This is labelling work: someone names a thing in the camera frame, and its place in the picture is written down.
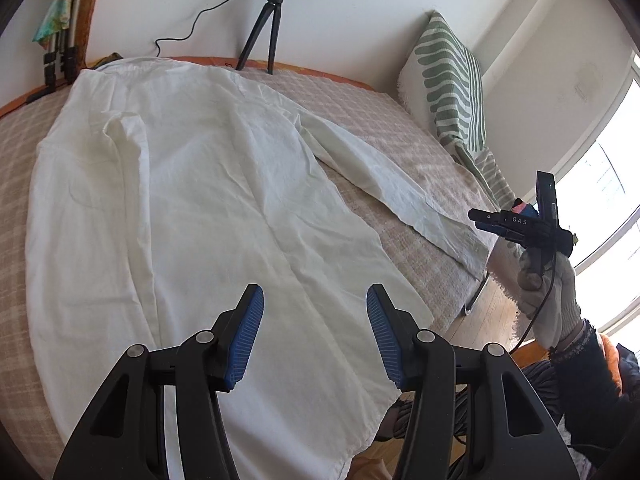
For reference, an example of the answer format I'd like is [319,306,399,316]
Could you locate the person's right forearm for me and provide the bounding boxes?
[547,322,640,466]

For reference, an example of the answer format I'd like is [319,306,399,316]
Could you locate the window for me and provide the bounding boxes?
[550,50,640,351]

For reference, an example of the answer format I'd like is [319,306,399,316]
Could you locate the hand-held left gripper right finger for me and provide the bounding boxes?
[366,284,591,480]

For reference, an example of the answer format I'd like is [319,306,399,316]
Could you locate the colourful hanging cloth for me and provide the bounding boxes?
[32,0,82,45]

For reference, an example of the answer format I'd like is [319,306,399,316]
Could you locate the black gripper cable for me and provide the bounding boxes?
[509,240,559,357]

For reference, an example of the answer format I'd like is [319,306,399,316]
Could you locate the black tripod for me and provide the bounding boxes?
[235,0,296,76]

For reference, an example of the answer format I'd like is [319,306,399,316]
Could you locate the bed with plaid cover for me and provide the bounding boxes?
[0,67,493,461]

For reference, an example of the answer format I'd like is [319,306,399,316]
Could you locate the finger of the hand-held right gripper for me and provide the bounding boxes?
[468,208,506,227]
[476,225,523,248]

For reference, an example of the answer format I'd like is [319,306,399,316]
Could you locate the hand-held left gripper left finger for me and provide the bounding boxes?
[52,284,265,480]

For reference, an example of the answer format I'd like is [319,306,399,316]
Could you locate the person's right hand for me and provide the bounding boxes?
[515,252,583,351]

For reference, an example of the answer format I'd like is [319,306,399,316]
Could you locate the white shirt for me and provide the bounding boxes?
[24,56,491,480]

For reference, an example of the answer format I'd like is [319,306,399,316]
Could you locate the thin striped cushion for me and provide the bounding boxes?
[452,145,520,211]

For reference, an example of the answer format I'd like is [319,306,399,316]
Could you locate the green striped white pillow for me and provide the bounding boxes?
[397,10,488,161]

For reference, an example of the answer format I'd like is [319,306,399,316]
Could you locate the black ring light cable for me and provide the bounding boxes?
[152,0,268,59]

